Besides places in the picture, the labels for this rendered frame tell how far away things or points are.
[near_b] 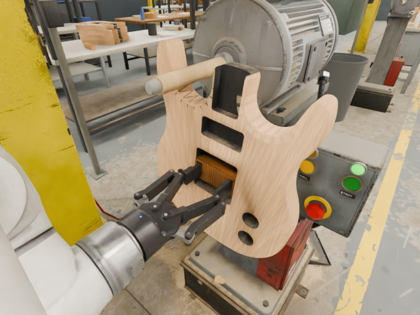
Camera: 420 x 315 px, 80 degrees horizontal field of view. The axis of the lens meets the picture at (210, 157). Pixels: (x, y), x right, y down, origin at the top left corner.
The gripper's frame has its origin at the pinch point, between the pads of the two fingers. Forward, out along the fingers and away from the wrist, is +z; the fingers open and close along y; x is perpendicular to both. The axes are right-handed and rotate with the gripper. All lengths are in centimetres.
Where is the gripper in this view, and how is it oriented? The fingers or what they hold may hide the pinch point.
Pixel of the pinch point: (212, 177)
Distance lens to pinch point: 51.2
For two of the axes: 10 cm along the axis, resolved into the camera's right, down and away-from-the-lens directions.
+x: 0.8, -7.9, -6.0
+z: 6.3, -4.3, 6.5
